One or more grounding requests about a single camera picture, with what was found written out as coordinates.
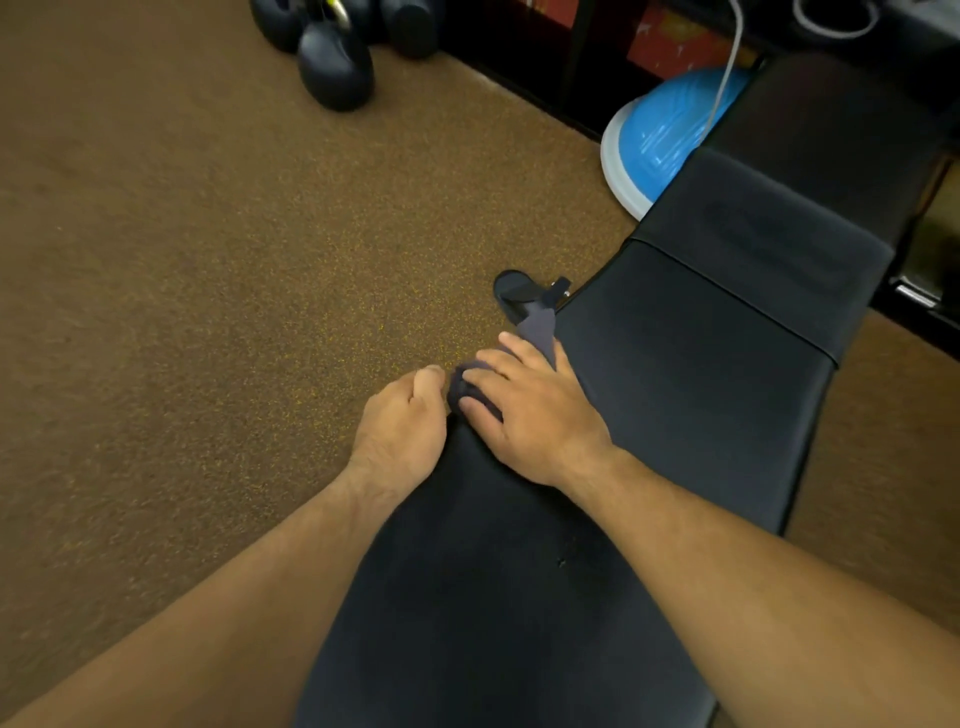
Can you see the black padded workout bench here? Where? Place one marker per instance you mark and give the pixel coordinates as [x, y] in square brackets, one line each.
[712, 360]

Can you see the red patterned box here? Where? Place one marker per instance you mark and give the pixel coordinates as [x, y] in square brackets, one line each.
[551, 9]
[667, 37]

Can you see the dark grey cleaning cloth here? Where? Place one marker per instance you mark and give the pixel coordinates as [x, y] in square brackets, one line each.
[536, 326]

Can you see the person's right forearm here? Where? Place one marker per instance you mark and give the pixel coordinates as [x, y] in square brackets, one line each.
[772, 600]

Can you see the person's left hand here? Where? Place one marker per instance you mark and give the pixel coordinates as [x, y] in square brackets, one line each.
[397, 442]

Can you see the person's left forearm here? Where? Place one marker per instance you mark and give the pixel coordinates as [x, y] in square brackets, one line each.
[210, 622]

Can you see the person's right hand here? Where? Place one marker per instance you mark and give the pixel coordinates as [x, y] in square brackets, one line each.
[547, 427]

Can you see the blue balance trainer dome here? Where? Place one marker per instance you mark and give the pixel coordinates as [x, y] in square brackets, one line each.
[660, 142]

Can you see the black storage shelf rack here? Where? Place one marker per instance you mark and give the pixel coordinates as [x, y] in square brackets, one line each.
[577, 60]

